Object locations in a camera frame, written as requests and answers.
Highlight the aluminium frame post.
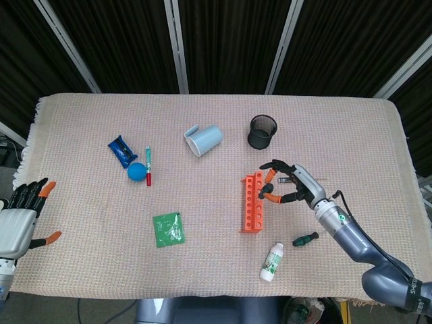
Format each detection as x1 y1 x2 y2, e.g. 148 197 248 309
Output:
373 32 432 100
164 0 190 95
0 120 28 149
33 0 102 95
265 0 304 95

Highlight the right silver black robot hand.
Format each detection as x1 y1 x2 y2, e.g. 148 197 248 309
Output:
259 159 327 209

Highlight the grey robot torso base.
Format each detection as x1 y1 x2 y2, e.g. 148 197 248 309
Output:
134 296 283 324

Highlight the light blue plastic mug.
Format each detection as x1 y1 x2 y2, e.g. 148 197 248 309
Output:
184 124 224 158

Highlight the blue ball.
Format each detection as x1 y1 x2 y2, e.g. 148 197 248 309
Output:
127 162 146 182

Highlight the white bottle with green label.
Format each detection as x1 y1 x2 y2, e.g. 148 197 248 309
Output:
259 242 285 281

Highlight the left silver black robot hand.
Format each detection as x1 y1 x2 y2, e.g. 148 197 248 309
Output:
0 178 62 261

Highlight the black silver precision screwdriver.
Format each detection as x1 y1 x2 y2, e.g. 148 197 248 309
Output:
277 176 328 184

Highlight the orange tool rack with holes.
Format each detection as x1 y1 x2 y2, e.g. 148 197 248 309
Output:
239 171 265 234

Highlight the green tea sachet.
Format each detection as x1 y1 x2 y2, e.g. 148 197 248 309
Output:
152 211 186 248

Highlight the black mesh pen holder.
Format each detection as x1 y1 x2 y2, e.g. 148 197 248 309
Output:
247 114 278 150

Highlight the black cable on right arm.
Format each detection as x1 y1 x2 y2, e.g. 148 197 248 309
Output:
331 190 416 281

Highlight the black bin with rubbish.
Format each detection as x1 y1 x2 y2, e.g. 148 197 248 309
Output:
281 296 344 324

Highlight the blue snack packet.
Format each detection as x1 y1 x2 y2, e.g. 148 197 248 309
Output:
107 135 139 169

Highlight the green marker with red cap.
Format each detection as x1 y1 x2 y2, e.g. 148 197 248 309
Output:
145 145 153 188

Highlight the beige woven tablecloth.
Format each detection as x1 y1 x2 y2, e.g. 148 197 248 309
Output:
11 93 432 308

